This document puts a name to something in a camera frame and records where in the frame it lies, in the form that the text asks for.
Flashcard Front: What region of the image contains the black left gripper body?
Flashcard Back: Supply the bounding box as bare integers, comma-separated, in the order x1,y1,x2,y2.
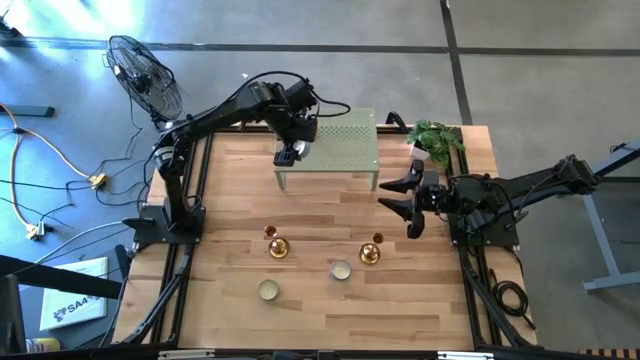
272,110,320,147

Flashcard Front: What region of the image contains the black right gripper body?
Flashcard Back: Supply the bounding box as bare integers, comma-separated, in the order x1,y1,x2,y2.
423,171,454,222

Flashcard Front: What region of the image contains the brass candlestick holder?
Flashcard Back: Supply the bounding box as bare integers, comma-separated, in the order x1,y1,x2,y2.
358,231,385,266
263,224,291,260

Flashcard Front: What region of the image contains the green leafy plant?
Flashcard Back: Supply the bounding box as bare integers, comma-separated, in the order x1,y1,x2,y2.
405,118,467,170

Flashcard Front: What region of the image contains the green perforated metal riser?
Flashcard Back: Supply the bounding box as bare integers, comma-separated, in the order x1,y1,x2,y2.
273,107,381,192

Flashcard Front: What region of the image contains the black floor fan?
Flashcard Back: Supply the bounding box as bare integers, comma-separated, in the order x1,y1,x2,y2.
102,34,185,132

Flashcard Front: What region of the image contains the striped hazard bar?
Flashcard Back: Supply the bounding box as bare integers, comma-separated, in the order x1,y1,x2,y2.
579,348,640,360

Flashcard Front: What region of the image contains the white printed box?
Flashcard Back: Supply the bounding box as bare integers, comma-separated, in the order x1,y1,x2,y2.
38,256,110,332

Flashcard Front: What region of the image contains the black diagonal beam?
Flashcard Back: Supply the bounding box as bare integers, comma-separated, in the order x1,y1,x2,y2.
0,253,125,301

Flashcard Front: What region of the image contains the black floor bar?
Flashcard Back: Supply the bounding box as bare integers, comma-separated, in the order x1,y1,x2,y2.
0,104,56,119

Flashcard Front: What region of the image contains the yellow bottle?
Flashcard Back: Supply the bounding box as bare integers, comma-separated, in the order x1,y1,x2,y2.
24,337,62,354

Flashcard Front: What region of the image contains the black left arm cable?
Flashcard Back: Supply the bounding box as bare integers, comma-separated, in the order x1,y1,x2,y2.
227,69,352,119

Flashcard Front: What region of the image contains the black clamp handle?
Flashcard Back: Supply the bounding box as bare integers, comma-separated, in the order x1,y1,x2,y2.
384,110,410,134

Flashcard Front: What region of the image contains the black coiled cable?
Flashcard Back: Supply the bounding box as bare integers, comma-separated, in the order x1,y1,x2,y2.
488,268,537,331

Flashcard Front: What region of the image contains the black aluminium rig frame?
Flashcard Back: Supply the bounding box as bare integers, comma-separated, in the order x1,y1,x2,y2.
112,112,541,360

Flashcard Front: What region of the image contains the white bracket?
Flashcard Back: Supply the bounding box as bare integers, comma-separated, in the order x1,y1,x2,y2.
158,349,216,360
437,351,495,360

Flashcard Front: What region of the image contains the grey metal stand frame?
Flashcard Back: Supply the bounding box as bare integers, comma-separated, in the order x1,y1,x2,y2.
582,139,640,294

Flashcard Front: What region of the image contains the orange extension cord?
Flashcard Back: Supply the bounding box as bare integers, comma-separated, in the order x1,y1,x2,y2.
0,102,101,236

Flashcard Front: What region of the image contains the beige cord plug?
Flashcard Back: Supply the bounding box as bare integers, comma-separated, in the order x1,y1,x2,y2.
25,221,47,242

